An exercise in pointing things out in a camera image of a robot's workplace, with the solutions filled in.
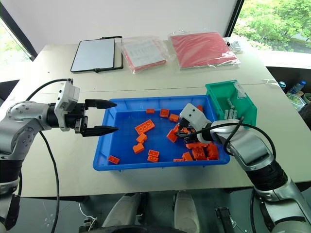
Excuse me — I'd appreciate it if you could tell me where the clear plastic scrap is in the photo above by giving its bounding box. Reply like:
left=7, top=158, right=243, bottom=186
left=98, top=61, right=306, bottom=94
left=261, top=78, right=280, bottom=88

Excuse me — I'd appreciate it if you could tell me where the black framed white board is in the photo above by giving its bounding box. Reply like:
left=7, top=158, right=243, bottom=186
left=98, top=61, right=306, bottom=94
left=70, top=36, right=124, bottom=74

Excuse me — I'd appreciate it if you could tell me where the clear label on green bin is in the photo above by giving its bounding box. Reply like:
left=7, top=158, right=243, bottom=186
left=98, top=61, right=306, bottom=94
left=235, top=83, right=247, bottom=100

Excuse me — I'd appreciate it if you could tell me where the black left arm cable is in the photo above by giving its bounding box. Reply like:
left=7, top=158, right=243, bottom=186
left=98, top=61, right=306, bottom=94
left=25, top=78, right=73, bottom=233

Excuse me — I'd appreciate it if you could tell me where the small bag with grey parts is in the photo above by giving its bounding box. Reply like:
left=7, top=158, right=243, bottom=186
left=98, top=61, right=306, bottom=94
left=226, top=38, right=244, bottom=54

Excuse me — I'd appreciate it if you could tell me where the large orange building brick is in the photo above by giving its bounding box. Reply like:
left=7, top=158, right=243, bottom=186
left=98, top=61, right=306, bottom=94
left=135, top=119, right=156, bottom=135

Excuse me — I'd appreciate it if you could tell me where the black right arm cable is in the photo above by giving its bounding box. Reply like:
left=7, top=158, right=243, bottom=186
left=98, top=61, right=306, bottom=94
left=187, top=116, right=277, bottom=157

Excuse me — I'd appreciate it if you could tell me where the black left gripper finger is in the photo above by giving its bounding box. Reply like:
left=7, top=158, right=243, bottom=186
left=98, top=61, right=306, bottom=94
left=85, top=99, right=118, bottom=110
left=81, top=125, right=120, bottom=138

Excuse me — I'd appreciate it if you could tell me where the plastic bag with paper sheet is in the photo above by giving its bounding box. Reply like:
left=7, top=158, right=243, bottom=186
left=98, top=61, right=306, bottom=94
left=120, top=35, right=170, bottom=74

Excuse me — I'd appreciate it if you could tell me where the black window frame post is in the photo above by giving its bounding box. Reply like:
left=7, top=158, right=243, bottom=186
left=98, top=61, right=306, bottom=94
left=0, top=0, right=38, bottom=62
left=225, top=0, right=245, bottom=37

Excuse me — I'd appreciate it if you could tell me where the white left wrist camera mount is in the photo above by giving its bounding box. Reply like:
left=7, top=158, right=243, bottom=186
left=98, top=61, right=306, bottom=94
left=53, top=79, right=81, bottom=132

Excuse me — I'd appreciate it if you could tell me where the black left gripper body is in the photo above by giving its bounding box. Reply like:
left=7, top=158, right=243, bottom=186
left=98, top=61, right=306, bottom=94
left=64, top=102, right=89, bottom=134

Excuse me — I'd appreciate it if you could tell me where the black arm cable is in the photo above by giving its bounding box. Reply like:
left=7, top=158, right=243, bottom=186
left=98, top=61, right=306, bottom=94
left=25, top=78, right=73, bottom=233
left=187, top=116, right=277, bottom=157

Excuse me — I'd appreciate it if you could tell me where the plastic bag with red sheets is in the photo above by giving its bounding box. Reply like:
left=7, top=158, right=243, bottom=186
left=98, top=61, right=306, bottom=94
left=168, top=30, right=242, bottom=71

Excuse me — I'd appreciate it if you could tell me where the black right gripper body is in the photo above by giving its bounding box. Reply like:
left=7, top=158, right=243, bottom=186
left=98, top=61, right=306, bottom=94
left=178, top=117, right=196, bottom=137

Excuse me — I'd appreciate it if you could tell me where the green plastic bin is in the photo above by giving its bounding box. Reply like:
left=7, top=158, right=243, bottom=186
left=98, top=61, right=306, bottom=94
left=205, top=79, right=258, bottom=129

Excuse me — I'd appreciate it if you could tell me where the white rounded robot leg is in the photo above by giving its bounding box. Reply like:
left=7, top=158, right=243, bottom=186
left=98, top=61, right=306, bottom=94
left=173, top=191, right=200, bottom=233
left=101, top=192, right=142, bottom=229

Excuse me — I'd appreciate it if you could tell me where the blue plastic bin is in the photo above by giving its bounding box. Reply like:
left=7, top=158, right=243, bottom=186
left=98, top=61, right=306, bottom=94
left=93, top=95, right=231, bottom=172

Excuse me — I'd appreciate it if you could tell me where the thin white cable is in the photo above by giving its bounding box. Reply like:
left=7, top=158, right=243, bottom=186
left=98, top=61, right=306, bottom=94
left=78, top=201, right=98, bottom=230

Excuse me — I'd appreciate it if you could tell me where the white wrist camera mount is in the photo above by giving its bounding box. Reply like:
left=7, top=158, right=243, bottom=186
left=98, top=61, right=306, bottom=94
left=53, top=79, right=81, bottom=132
left=179, top=103, right=212, bottom=137

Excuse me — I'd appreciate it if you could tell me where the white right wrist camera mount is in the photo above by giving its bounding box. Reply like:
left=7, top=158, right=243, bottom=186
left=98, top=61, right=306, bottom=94
left=179, top=103, right=212, bottom=137

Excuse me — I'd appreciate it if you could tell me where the plastic bottle with blue cap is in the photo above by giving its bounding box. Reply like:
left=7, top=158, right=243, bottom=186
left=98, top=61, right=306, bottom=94
left=289, top=81, right=308, bottom=94

